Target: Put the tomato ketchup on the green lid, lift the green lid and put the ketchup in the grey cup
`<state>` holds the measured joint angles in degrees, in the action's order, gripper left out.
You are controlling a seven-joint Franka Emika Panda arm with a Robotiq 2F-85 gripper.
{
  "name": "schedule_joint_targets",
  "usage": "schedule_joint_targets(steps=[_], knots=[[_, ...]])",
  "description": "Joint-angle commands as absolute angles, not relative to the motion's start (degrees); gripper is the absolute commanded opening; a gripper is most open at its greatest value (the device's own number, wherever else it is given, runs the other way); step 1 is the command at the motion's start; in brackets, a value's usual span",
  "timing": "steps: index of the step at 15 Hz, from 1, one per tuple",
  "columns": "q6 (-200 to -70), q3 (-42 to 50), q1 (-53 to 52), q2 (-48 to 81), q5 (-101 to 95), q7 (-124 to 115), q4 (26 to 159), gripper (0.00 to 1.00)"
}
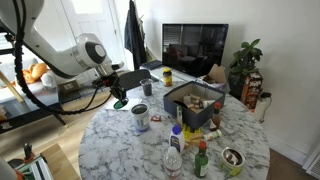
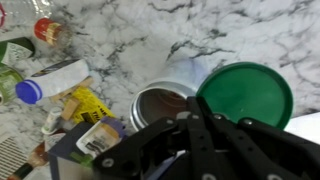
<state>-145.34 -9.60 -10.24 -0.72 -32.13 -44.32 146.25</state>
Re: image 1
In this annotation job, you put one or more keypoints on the dark gray flat device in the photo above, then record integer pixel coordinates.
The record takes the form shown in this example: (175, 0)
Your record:
(152, 64)

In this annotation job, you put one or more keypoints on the green potted plant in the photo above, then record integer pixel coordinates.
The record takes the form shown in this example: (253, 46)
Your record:
(245, 60)

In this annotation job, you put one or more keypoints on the grey metal tin can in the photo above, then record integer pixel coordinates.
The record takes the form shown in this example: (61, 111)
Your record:
(140, 120)

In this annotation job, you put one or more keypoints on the green round lid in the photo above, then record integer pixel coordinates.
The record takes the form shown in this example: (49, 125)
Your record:
(120, 104)

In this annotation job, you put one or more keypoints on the hot sauce bottle red cap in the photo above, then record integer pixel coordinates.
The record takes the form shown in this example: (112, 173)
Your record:
(216, 116)

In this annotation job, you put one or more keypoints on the yellow lid vitamin bottle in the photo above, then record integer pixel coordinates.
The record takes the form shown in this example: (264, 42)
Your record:
(167, 78)

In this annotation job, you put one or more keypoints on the white television stand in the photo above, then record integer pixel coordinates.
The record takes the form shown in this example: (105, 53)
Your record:
(155, 74)

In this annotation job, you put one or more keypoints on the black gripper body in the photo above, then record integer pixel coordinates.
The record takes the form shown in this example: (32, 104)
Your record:
(112, 81)

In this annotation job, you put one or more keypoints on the white bottle with blue cap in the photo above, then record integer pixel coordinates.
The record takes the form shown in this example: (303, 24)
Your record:
(177, 140)

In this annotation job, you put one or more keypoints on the small pale plastic bottle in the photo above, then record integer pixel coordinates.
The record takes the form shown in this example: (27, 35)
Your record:
(212, 135)

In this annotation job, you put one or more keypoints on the green glass bottle red cap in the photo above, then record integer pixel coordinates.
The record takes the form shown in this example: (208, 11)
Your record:
(201, 163)

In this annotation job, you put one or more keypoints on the beige outlet box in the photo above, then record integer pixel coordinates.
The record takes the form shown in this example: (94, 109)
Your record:
(69, 86)

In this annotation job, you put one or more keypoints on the brown cardboard box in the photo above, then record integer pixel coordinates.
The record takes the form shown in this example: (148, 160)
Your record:
(215, 75)

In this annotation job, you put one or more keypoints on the orange stuffed toy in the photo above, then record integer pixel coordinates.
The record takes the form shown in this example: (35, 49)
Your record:
(35, 72)

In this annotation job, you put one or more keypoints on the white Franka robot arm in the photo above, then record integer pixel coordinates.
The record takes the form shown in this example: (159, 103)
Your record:
(60, 56)

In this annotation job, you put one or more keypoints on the brown snack packets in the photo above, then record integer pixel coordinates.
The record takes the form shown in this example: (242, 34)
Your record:
(191, 101)

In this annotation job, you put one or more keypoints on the dark blue open box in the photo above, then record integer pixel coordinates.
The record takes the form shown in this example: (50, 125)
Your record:
(193, 118)

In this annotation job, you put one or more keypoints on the orange cardboard carton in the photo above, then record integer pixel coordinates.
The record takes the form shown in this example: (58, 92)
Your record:
(251, 91)

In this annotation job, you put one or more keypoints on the dark hanging clothes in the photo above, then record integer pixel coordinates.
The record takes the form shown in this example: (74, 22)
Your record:
(135, 33)

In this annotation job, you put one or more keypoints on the red ketchup packet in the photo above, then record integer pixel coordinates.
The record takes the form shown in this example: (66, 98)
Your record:
(156, 118)

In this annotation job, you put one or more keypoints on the black flat screen television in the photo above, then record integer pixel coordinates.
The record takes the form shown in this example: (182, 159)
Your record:
(195, 48)

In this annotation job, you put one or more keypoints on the small white bottle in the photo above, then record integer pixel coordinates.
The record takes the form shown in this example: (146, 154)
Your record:
(207, 103)

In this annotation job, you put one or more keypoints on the dark plastic cup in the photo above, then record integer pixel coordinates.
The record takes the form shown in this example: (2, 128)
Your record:
(146, 88)

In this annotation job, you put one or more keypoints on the yellow packets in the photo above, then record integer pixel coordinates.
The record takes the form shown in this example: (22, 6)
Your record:
(191, 135)

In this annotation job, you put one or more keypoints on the white door with window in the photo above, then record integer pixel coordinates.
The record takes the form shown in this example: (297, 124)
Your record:
(90, 16)

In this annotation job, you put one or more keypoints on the clear plastic water bottle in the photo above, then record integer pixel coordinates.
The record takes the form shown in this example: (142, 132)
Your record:
(172, 165)

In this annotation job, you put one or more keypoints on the open tin can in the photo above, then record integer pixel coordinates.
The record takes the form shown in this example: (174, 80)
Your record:
(232, 163)

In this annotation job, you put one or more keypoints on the green white sachet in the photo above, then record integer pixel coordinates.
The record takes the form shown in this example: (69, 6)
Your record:
(179, 116)

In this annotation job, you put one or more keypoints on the white wall heater grille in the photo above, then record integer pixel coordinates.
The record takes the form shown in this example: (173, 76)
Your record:
(313, 166)

